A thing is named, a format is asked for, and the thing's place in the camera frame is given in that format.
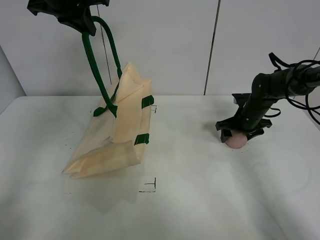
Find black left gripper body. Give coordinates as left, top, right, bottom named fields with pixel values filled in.
left=27, top=0, right=110, bottom=25

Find pink peach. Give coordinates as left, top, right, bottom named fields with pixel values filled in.
left=225, top=133, right=248, bottom=149

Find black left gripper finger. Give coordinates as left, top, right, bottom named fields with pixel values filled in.
left=67, top=15, right=97, bottom=36

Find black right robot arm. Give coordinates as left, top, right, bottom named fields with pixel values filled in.
left=215, top=65, right=320, bottom=143

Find cream linen bag green handles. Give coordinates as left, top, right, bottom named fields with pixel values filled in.
left=63, top=16, right=155, bottom=179

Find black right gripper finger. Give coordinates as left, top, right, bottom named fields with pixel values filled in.
left=220, top=129, right=233, bottom=143
left=246, top=128, right=264, bottom=141

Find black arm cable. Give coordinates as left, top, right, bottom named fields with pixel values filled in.
left=263, top=52, right=320, bottom=126

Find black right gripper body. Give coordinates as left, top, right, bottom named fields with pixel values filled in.
left=215, top=93, right=272, bottom=133

